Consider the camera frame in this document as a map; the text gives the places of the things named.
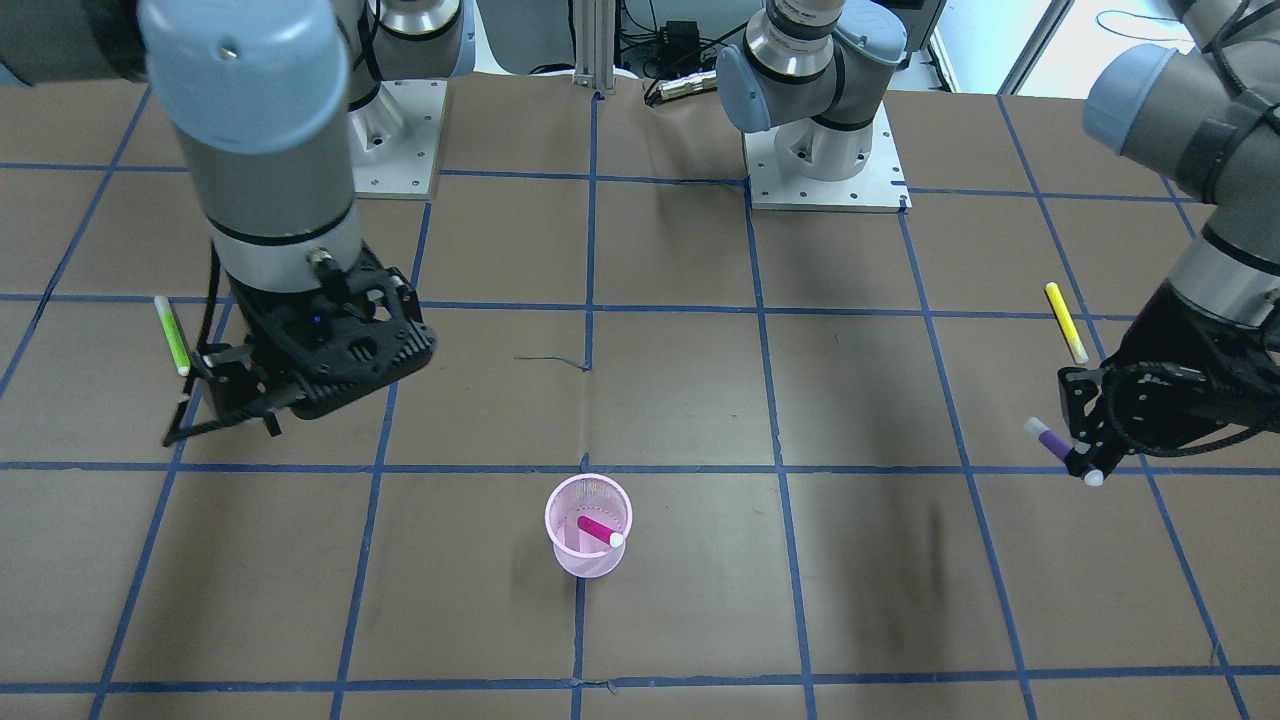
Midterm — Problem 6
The green highlighter pen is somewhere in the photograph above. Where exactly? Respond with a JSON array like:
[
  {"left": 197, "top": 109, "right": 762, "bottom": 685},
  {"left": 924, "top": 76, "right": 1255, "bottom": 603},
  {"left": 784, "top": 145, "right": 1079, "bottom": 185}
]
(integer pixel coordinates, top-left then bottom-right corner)
[{"left": 154, "top": 295, "right": 192, "bottom": 378}]

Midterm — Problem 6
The yellow highlighter pen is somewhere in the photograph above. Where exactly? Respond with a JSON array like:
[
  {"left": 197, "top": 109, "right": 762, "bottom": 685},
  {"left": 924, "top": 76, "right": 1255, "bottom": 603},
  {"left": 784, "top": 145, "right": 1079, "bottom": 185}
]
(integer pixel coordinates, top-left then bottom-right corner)
[{"left": 1044, "top": 281, "right": 1089, "bottom": 365}]

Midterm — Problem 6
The aluminium frame post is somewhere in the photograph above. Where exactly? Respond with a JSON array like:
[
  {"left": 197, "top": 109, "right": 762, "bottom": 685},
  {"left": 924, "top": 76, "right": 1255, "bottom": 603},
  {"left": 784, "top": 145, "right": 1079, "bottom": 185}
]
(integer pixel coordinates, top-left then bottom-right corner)
[{"left": 571, "top": 0, "right": 618, "bottom": 97}]

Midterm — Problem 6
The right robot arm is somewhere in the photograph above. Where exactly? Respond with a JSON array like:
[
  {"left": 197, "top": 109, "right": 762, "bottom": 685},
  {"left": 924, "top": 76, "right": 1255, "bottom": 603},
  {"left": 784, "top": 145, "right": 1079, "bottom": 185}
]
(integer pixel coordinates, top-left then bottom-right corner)
[{"left": 3, "top": 1, "right": 475, "bottom": 446}]

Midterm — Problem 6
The pink highlighter pen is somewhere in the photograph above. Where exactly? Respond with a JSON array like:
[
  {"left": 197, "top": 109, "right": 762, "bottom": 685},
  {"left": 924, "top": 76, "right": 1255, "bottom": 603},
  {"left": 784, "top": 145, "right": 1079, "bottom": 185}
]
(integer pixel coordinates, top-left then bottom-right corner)
[{"left": 576, "top": 515, "right": 626, "bottom": 550}]

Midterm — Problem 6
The pink mesh cup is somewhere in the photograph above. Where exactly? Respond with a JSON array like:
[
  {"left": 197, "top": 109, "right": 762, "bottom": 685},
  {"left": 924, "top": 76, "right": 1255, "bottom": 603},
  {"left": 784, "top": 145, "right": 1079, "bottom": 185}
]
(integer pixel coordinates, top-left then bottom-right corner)
[{"left": 544, "top": 473, "right": 634, "bottom": 579}]

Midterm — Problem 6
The purple highlighter pen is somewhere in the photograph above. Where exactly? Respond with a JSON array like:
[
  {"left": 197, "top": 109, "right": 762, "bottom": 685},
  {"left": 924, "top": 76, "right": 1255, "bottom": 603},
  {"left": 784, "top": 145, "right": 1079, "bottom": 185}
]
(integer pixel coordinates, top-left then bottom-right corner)
[{"left": 1023, "top": 416, "right": 1075, "bottom": 462}]

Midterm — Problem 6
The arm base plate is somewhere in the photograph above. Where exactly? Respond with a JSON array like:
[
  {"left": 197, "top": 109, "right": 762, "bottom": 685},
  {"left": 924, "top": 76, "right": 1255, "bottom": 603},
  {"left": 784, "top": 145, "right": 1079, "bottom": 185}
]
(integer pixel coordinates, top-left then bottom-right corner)
[
  {"left": 348, "top": 79, "right": 448, "bottom": 200},
  {"left": 742, "top": 104, "right": 913, "bottom": 213}
]

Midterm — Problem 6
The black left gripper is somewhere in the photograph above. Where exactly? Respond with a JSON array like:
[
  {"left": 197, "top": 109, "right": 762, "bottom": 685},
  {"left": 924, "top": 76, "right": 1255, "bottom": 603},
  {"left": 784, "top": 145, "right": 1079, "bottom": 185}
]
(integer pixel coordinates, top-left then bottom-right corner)
[{"left": 1059, "top": 281, "right": 1279, "bottom": 487}]

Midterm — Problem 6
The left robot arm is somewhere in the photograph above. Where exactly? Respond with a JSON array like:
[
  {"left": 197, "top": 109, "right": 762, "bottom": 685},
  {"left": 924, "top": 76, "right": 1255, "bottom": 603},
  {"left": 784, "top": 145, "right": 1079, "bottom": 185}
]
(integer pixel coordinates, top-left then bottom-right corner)
[{"left": 716, "top": 1, "right": 1279, "bottom": 486}]

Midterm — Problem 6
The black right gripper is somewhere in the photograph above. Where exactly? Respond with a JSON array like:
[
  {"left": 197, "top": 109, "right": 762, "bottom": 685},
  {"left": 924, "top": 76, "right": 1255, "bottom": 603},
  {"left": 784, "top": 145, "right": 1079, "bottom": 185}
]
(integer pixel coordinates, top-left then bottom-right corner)
[{"left": 163, "top": 246, "right": 436, "bottom": 447}]

